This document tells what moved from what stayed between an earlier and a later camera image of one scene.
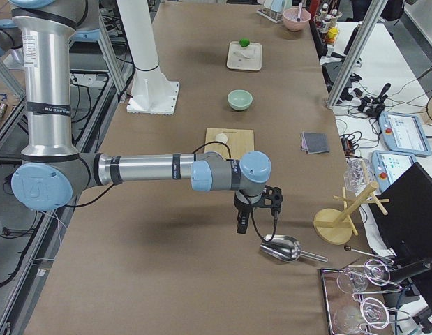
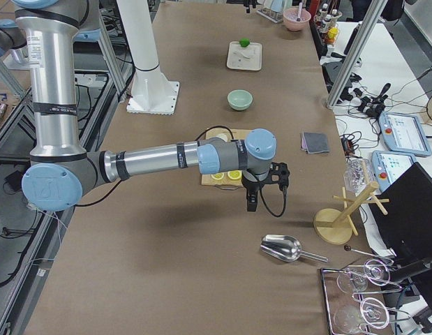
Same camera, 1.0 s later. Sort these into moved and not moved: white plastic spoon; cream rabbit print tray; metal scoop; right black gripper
Moved: right black gripper
Not moved: metal scoop; cream rabbit print tray; white plastic spoon
